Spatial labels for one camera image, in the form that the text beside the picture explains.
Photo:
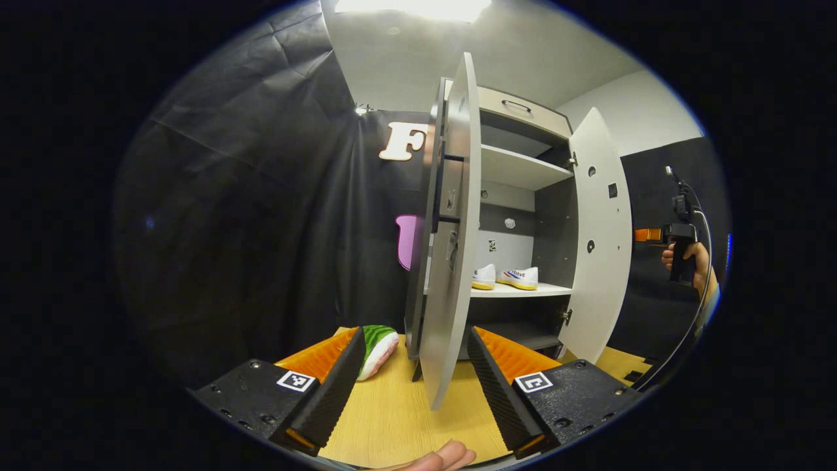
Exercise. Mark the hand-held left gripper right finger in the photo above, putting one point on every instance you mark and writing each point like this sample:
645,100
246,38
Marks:
500,392

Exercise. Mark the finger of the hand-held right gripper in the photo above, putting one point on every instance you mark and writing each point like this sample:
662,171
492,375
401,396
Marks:
647,235

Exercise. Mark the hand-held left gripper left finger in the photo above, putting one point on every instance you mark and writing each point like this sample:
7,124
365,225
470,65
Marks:
333,392

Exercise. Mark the white canvas shoe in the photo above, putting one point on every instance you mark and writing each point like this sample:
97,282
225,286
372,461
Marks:
520,278
485,276

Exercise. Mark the white shoe cabinet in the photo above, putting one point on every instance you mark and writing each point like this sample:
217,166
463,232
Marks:
516,170

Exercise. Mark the cream cabinet drawer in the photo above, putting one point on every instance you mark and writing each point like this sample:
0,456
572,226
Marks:
546,122

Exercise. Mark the watermelon plush toy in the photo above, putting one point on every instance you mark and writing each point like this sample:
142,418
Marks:
379,347

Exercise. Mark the black backdrop cloth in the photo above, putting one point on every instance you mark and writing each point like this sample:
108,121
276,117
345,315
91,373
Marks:
248,229

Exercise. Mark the small bright clip lamp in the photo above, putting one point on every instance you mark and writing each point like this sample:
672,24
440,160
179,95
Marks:
363,110

